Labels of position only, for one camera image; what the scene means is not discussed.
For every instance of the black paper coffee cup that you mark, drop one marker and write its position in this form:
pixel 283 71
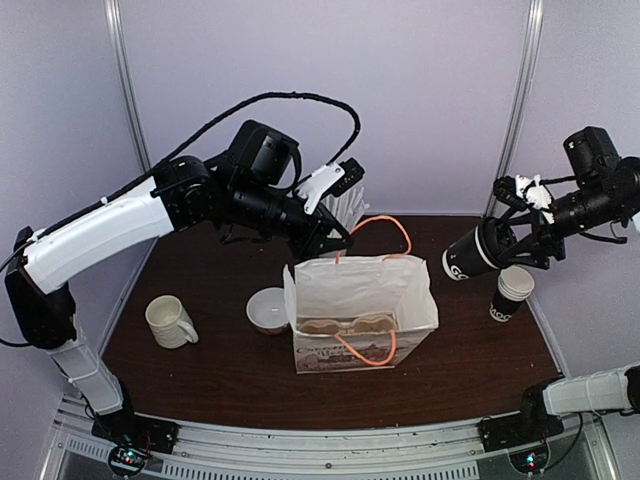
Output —
pixel 467 257

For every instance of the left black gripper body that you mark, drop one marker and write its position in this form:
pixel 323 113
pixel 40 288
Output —
pixel 319 226

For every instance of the stack of paper cups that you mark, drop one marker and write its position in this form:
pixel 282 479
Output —
pixel 514 286

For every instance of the right aluminium corner post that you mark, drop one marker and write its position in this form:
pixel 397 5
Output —
pixel 529 58

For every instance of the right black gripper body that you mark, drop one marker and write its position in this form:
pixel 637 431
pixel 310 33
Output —
pixel 543 232

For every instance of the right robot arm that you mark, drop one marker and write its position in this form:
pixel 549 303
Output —
pixel 607 193

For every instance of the left aluminium corner post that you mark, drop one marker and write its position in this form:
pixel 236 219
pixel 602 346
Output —
pixel 116 32

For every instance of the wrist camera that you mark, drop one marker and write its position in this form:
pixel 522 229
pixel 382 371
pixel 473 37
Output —
pixel 334 179
pixel 522 194

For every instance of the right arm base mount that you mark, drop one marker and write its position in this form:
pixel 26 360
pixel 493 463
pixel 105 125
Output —
pixel 524 434

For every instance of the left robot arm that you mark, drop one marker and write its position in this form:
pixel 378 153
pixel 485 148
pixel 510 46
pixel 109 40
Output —
pixel 239 186

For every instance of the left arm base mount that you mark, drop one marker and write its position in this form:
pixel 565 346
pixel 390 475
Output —
pixel 135 441

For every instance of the cardboard cup carrier tray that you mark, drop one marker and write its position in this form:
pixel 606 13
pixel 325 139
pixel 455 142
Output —
pixel 374 323

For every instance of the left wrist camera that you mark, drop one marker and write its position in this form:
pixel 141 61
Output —
pixel 334 179

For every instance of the white ceramic bowl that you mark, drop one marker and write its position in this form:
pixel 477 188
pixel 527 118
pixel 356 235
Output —
pixel 266 311

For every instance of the wrapped white straws bundle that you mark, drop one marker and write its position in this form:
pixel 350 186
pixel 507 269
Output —
pixel 349 208

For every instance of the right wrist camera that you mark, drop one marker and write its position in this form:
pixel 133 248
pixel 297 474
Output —
pixel 522 194

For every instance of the black plastic cup lid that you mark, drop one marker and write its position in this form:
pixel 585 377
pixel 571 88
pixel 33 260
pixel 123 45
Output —
pixel 488 246

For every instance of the aluminium corner post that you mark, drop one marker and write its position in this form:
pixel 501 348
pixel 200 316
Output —
pixel 116 32
pixel 529 58

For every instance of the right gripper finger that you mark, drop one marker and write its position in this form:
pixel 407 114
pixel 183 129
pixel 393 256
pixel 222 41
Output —
pixel 523 253
pixel 508 217

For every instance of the white paper takeout bag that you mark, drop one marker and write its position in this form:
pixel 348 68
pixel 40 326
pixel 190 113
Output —
pixel 342 286

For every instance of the cream ceramic mug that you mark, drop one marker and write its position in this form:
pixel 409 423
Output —
pixel 169 322

